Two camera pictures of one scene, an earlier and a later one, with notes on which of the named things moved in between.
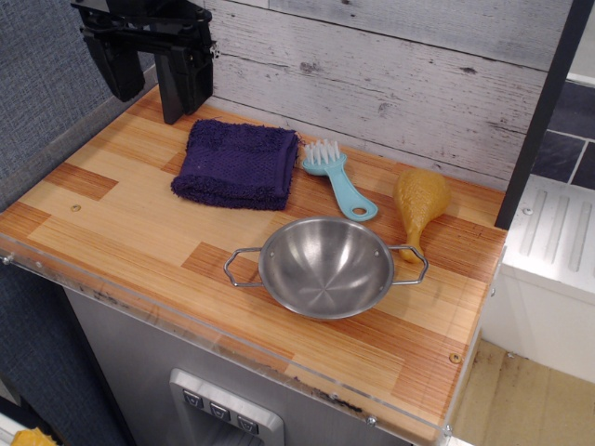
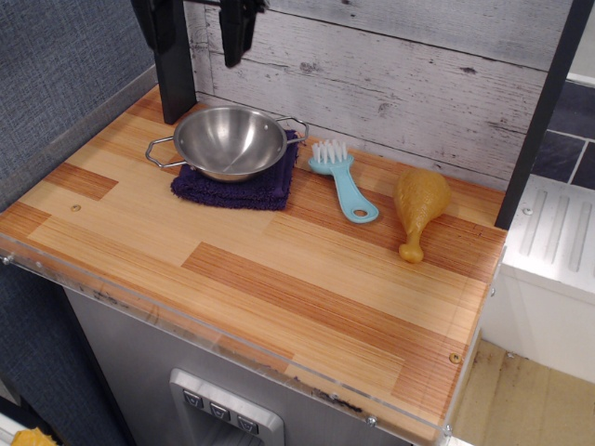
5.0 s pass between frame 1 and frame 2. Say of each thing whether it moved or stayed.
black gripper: moved
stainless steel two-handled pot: moved
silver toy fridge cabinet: stayed
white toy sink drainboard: stayed
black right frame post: stayed
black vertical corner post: stayed
